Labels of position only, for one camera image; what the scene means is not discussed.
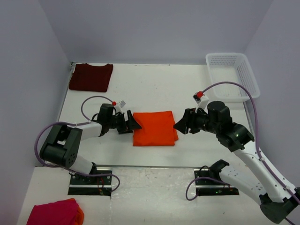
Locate orange t-shirt in pile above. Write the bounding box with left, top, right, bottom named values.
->
left=74, top=207, right=84, bottom=225

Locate white plastic basket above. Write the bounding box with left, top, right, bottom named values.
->
left=205, top=52, right=260, bottom=102

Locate folded dark red t-shirt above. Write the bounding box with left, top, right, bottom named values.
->
left=68, top=63, right=113, bottom=93

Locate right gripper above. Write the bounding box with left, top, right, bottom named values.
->
left=173, top=106, right=220, bottom=134

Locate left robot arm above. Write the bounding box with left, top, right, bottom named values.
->
left=35, top=101, right=142, bottom=184

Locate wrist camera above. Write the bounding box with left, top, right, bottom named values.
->
left=193, top=94, right=209, bottom=112
left=114, top=100, right=126, bottom=115

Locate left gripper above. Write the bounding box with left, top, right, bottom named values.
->
left=107, top=110, right=141, bottom=134

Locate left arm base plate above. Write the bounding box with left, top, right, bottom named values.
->
left=67, top=169, right=112, bottom=196

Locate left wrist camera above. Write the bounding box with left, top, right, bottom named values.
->
left=114, top=100, right=126, bottom=115

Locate orange t-shirt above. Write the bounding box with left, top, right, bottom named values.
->
left=133, top=111, right=179, bottom=147
left=74, top=207, right=84, bottom=225

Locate magenta t-shirt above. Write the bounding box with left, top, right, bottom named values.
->
left=26, top=198, right=79, bottom=225

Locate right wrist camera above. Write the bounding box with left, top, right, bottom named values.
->
left=193, top=94, right=209, bottom=112

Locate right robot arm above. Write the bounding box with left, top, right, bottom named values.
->
left=174, top=101, right=300, bottom=224

